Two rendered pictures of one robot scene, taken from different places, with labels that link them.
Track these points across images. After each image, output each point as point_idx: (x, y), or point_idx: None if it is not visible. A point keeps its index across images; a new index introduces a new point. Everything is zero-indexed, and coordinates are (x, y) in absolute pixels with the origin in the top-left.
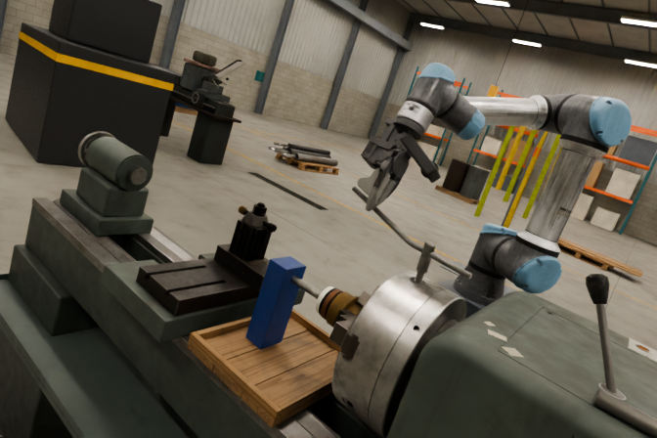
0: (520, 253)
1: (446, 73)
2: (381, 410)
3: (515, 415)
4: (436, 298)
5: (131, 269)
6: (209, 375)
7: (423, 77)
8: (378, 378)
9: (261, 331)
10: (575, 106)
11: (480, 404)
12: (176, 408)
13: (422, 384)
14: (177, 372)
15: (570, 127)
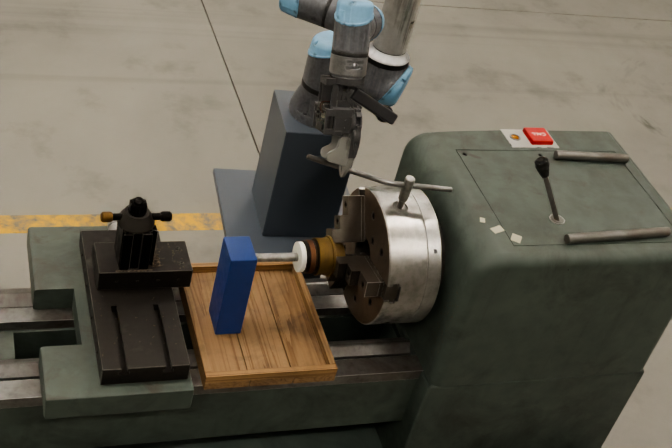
0: (382, 78)
1: (372, 12)
2: (425, 313)
3: (538, 276)
4: (426, 215)
5: (66, 378)
6: (239, 390)
7: (354, 26)
8: (423, 299)
9: (237, 320)
10: None
11: (518, 282)
12: (196, 435)
13: (480, 292)
14: (187, 413)
15: None
